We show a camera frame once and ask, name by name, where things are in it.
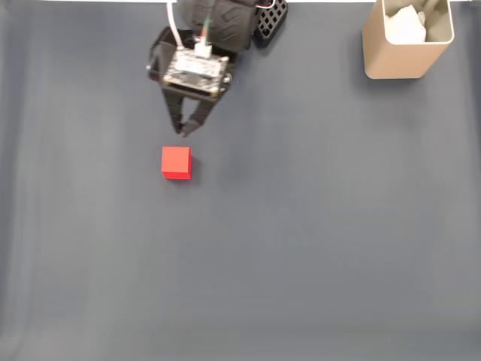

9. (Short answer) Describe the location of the red cube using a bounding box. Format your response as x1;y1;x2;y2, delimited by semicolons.
161;146;193;181

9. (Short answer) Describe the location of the beige rounded box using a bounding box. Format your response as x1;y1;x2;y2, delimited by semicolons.
361;0;455;80

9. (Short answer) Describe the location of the white crumpled cloth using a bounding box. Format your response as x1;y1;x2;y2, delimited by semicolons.
385;3;428;44

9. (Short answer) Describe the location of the white red servo cable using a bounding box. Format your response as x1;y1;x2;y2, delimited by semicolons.
165;2;186;50

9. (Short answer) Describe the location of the camera circuit board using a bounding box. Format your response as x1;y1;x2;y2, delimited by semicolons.
162;47;231;99

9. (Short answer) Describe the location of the black camera cable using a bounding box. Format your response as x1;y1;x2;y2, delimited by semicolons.
199;13;214;44

